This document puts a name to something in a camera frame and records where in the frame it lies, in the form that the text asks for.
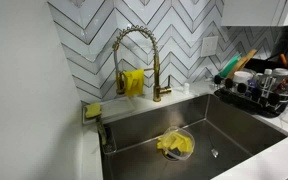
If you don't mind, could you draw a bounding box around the gold spring kitchen faucet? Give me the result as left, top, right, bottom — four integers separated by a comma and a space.
112, 24, 173, 103

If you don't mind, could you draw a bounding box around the clear sponge tray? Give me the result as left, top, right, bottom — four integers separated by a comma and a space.
81, 96, 137, 126

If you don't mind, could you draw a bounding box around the small white bottle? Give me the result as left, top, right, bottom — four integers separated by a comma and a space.
182, 82, 191, 95

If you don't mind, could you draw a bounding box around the yellow sponge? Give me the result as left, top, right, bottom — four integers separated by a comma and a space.
84, 102, 103, 119

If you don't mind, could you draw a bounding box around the sink caddy with brush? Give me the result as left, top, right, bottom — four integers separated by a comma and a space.
95, 114, 118, 155

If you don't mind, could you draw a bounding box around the clear plastic bowl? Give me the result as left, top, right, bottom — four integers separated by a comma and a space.
157, 125, 196, 162

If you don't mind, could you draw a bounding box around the white lidded jar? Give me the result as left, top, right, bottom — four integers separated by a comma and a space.
233, 70, 254, 85

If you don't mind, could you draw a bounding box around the stainless steel sink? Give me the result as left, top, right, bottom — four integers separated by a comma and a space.
98, 93, 288, 180

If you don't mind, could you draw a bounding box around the black dish drying rack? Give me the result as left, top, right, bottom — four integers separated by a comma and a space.
213, 68, 288, 118

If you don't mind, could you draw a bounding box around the clear bottle with cap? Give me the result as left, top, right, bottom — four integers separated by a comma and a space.
263, 68, 274, 98

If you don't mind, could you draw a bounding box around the white wall outlet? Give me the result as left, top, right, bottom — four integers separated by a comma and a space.
200, 35, 219, 58

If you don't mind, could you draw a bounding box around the white wall cabinet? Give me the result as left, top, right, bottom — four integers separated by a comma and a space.
220, 0, 288, 28

